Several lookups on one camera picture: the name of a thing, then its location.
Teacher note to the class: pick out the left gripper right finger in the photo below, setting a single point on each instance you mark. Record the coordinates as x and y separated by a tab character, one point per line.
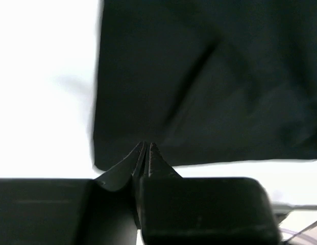
220	210

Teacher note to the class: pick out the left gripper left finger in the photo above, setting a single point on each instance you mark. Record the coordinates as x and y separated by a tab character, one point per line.
110	215

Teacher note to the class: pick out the black shorts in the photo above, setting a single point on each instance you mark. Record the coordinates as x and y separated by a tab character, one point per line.
207	81

